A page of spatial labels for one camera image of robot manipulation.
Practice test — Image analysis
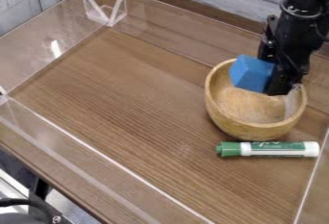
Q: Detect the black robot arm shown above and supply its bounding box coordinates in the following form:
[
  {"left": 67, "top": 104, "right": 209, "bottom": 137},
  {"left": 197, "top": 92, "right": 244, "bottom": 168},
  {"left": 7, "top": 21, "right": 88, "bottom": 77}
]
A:
[{"left": 257, "top": 0, "right": 329, "bottom": 96}]

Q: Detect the black cable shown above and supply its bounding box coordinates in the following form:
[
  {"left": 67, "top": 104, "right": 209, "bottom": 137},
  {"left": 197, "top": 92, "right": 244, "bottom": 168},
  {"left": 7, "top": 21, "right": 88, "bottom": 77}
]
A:
[{"left": 0, "top": 198, "right": 47, "bottom": 224}]

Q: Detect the black metal bracket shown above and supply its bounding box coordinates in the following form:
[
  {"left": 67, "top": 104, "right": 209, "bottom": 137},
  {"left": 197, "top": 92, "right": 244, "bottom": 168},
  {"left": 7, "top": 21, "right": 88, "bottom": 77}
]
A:
[{"left": 42, "top": 203, "right": 75, "bottom": 224}]

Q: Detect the blue foam block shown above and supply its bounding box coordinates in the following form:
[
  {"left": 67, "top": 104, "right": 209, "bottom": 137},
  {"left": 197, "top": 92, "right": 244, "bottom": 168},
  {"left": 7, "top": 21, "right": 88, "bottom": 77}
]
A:
[{"left": 229, "top": 55, "right": 276, "bottom": 93}]

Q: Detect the clear acrylic tray wall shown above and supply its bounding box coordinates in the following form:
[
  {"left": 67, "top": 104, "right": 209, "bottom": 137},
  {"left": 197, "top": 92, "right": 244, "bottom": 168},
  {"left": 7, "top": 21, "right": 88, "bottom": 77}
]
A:
[{"left": 0, "top": 0, "right": 329, "bottom": 224}]

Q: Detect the brown wooden bowl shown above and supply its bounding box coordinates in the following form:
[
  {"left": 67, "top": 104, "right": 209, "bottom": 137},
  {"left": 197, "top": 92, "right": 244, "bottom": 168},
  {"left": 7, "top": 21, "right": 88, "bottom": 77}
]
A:
[{"left": 205, "top": 59, "right": 308, "bottom": 141}]

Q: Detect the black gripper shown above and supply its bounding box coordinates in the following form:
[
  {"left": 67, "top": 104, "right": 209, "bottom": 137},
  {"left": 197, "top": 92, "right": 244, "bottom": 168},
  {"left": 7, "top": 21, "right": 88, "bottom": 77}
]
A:
[{"left": 257, "top": 5, "right": 329, "bottom": 96}]

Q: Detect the green Expo marker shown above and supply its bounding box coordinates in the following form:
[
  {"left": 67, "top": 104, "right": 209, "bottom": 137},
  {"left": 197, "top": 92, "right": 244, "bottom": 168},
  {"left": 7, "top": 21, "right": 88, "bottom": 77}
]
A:
[{"left": 216, "top": 141, "right": 320, "bottom": 158}]

